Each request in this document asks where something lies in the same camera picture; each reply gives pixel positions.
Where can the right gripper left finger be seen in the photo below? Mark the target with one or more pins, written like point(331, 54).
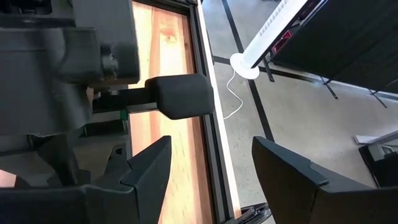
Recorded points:
point(146, 186)

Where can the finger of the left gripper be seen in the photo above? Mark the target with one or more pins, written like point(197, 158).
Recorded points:
point(113, 168)
point(63, 165)

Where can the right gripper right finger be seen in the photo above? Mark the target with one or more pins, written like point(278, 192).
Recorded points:
point(304, 199)

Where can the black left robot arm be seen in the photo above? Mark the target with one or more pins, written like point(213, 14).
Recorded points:
point(102, 18)

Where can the black floor box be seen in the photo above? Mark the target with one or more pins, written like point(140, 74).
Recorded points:
point(385, 168)

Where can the white flat board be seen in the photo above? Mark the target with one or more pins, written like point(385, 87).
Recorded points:
point(373, 137)

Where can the black partition panel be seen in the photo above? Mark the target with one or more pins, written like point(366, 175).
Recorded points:
point(342, 37)

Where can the white perforated floor pole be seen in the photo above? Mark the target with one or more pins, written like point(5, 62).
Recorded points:
point(273, 25)

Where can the black frame clip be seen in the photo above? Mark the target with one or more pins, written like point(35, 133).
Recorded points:
point(255, 213)

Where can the black aluminium table frame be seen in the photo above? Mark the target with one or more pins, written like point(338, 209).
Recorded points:
point(193, 37)

